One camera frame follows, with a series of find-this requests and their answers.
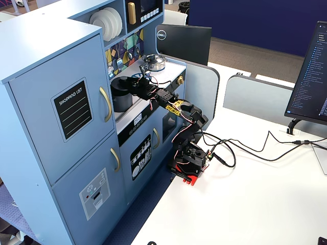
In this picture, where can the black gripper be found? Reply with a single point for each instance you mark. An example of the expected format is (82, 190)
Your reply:
(141, 85)

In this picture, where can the dark gray pot lid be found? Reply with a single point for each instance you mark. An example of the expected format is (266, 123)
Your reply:
(118, 85)

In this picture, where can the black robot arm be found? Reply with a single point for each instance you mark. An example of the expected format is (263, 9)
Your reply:
(190, 120)

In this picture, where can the silver pot with lid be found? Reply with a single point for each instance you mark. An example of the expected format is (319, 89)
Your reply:
(158, 63)

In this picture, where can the dark gray toy pot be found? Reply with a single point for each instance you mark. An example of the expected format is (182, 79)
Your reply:
(122, 103)

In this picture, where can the silver slotted toy spatula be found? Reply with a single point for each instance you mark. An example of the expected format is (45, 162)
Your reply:
(119, 63)

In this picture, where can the silver toy ladle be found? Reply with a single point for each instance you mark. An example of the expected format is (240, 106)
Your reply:
(130, 54)

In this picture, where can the gold stove knob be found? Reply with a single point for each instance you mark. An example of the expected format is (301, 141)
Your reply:
(181, 80)

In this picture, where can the black shopping list board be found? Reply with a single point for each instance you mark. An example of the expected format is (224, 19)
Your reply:
(73, 110)

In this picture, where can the black Dell monitor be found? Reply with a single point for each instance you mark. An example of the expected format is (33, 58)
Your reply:
(186, 43)

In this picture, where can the rounded gray desk divider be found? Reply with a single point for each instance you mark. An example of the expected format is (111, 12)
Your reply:
(201, 89)

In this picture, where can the white toy plate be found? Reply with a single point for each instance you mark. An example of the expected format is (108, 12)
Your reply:
(99, 21)
(120, 18)
(113, 20)

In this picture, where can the black dishwasher sticker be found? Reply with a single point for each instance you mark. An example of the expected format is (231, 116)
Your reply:
(140, 158)

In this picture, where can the white chair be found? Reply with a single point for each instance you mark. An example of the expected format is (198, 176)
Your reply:
(176, 17)

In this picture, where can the black trash bin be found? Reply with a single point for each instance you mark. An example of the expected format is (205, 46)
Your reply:
(184, 7)

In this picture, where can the blue toy play kitchen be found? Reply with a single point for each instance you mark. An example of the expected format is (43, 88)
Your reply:
(38, 58)

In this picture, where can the red table clamp base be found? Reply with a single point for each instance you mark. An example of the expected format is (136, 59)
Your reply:
(194, 180)

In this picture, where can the gray ice dispenser sticker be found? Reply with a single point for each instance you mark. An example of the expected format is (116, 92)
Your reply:
(95, 194)

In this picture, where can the long gray desk divider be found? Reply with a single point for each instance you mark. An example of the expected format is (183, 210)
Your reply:
(255, 97)

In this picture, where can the white paper sheet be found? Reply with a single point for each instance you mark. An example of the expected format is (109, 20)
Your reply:
(275, 80)

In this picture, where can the blue textured floor mat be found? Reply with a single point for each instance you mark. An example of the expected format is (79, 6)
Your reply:
(11, 211)

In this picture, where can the lit computer monitor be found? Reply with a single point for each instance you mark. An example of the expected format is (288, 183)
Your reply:
(310, 76)

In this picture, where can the black phone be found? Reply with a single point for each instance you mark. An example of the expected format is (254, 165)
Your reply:
(323, 241)

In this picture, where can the small wrist camera board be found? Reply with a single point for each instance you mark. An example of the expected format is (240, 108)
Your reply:
(144, 68)

